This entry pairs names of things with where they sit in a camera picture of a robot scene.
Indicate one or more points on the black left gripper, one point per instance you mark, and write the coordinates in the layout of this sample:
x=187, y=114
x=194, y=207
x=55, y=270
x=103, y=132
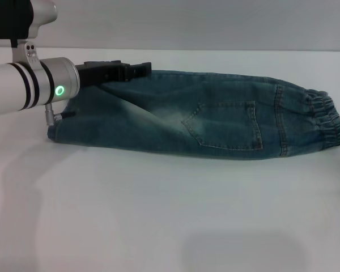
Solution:
x=99, y=73

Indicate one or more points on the blue denim shorts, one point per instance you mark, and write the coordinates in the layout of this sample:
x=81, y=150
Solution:
x=215, y=122

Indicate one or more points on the silver left camera bracket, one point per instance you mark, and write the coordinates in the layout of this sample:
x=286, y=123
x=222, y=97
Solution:
x=27, y=54

